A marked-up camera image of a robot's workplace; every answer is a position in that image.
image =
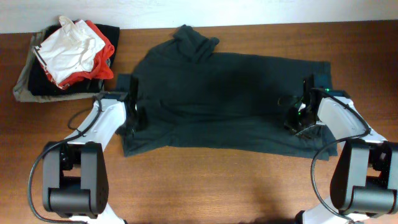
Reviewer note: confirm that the grey folded garment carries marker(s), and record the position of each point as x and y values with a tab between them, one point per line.
21	92

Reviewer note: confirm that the red folded garment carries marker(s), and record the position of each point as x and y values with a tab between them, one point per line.
102	63

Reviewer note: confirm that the white folded garment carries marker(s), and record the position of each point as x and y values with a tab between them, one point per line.
70	49

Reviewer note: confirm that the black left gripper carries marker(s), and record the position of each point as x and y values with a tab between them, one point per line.
143	119

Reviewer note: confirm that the dark green t-shirt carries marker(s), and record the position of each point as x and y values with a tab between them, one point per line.
197	97

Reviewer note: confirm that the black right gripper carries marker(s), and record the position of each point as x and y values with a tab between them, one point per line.
290	122

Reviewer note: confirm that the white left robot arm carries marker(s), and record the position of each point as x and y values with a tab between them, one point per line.
75	181

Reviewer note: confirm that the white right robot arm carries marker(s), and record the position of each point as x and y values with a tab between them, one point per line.
364	183

